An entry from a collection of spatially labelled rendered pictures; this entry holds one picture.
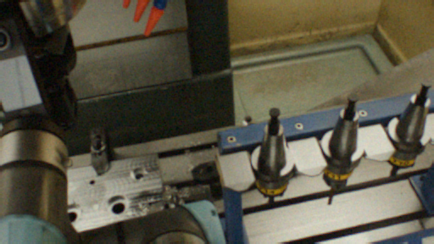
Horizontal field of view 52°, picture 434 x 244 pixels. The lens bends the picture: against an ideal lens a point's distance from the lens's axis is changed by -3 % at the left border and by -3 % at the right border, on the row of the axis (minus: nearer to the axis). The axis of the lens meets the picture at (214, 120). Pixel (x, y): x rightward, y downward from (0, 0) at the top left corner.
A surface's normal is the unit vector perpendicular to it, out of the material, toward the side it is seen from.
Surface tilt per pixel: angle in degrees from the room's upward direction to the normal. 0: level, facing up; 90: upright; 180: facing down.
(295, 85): 0
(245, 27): 90
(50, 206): 52
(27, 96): 64
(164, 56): 90
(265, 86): 0
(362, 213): 0
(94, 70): 90
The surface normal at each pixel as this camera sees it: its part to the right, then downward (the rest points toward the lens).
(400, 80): -0.47, -0.53
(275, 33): 0.19, 0.72
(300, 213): -0.07, -0.67
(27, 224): 0.32, -0.65
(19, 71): 0.17, 0.34
